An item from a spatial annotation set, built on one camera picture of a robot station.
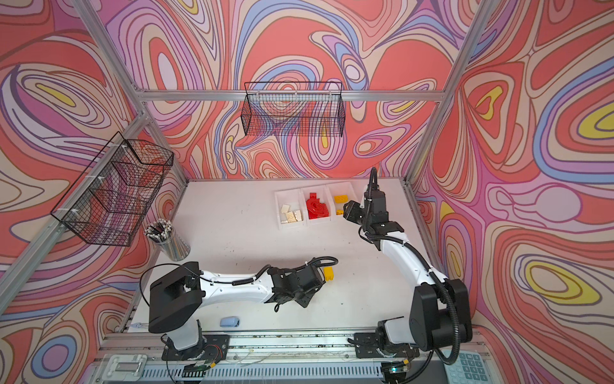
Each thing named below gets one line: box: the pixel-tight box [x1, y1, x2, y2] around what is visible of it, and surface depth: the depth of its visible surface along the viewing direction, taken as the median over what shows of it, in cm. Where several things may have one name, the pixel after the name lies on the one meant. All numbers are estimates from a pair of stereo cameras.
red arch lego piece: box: [306, 192, 330, 220], surface depth 106 cm
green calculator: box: [442, 349, 491, 384], surface depth 69 cm
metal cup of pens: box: [143, 218, 191, 262], surface depth 84 cm
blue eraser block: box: [219, 316, 240, 328], surface depth 79 cm
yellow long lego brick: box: [334, 195, 350, 204], surface depth 111 cm
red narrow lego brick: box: [307, 192, 320, 204], surface depth 110 cm
